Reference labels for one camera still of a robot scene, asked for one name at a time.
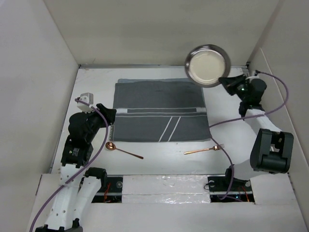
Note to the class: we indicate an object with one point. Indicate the copper fork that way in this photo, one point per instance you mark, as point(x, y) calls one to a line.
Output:
point(216, 147)

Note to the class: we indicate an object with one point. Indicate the grey striped cloth placemat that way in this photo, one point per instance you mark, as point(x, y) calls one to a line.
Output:
point(163, 110)

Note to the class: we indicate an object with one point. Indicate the white foil-covered front block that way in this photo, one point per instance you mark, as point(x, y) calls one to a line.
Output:
point(172, 189)

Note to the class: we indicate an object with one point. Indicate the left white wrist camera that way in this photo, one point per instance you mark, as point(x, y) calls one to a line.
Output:
point(84, 100)

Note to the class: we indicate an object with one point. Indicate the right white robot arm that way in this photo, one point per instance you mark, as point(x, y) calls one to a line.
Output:
point(272, 149)

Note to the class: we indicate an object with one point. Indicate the copper spoon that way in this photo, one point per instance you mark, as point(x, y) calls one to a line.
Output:
point(111, 146)

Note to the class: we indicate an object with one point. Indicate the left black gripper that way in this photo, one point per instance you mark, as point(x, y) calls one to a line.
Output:
point(108, 113)

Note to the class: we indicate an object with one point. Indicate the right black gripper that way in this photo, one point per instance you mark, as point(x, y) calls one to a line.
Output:
point(230, 82)

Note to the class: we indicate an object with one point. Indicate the round metal plate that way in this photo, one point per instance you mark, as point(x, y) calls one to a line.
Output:
point(206, 64)

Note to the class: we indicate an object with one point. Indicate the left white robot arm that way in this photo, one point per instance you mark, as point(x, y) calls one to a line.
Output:
point(78, 181)

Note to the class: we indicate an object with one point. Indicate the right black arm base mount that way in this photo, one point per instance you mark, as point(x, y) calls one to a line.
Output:
point(224, 189)

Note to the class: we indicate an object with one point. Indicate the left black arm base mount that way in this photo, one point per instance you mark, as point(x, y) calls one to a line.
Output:
point(111, 186)

